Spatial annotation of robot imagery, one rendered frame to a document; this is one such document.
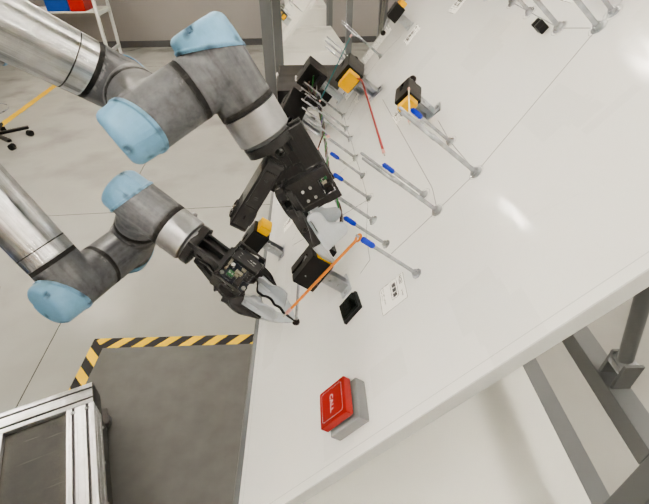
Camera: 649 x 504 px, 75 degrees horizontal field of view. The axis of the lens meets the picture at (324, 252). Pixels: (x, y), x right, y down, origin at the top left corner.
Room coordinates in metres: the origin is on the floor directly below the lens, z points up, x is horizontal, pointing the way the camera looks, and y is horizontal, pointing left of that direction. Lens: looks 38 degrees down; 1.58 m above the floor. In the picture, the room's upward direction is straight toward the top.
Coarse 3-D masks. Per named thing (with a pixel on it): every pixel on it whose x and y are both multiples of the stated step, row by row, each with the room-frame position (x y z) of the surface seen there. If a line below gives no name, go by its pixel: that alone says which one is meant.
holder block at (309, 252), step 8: (312, 248) 0.53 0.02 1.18; (304, 256) 0.53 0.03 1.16; (312, 256) 0.51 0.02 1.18; (296, 264) 0.53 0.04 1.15; (304, 264) 0.51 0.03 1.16; (312, 264) 0.51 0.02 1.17; (320, 264) 0.51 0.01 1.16; (328, 264) 0.51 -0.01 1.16; (296, 272) 0.51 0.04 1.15; (304, 272) 0.50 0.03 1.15; (312, 272) 0.50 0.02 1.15; (320, 272) 0.51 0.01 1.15; (328, 272) 0.51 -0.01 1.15; (296, 280) 0.50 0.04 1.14; (304, 280) 0.50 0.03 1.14; (312, 280) 0.50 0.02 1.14; (320, 280) 0.50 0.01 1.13; (312, 288) 0.50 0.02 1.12
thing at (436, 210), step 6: (366, 156) 0.51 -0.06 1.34; (366, 162) 0.49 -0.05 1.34; (372, 162) 0.51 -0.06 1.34; (378, 168) 0.49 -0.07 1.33; (384, 168) 0.51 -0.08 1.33; (384, 174) 0.49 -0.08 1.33; (390, 174) 0.51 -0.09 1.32; (396, 180) 0.50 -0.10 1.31; (402, 186) 0.50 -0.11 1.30; (414, 192) 0.50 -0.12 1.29; (420, 198) 0.50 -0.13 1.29; (426, 204) 0.50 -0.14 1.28; (432, 210) 0.51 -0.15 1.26; (438, 210) 0.50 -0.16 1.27
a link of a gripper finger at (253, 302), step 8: (248, 296) 0.50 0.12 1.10; (256, 296) 0.52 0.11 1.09; (248, 304) 0.51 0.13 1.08; (256, 304) 0.50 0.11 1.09; (264, 304) 0.48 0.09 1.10; (256, 312) 0.50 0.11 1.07; (264, 312) 0.50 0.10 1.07; (272, 312) 0.48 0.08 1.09; (272, 320) 0.49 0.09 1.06; (280, 320) 0.50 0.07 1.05; (288, 320) 0.50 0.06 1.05
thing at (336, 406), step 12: (336, 384) 0.32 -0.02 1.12; (348, 384) 0.32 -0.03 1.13; (324, 396) 0.32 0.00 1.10; (336, 396) 0.30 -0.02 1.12; (348, 396) 0.30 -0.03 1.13; (324, 408) 0.30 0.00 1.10; (336, 408) 0.29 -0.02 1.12; (348, 408) 0.28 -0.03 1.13; (324, 420) 0.28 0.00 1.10; (336, 420) 0.28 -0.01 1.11
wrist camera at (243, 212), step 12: (264, 168) 0.51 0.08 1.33; (276, 168) 0.52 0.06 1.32; (252, 180) 0.53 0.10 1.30; (264, 180) 0.51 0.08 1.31; (276, 180) 0.51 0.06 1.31; (252, 192) 0.51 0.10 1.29; (264, 192) 0.51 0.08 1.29; (240, 204) 0.51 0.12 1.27; (252, 204) 0.50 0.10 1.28; (240, 216) 0.50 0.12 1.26; (252, 216) 0.50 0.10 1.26; (240, 228) 0.50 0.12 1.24
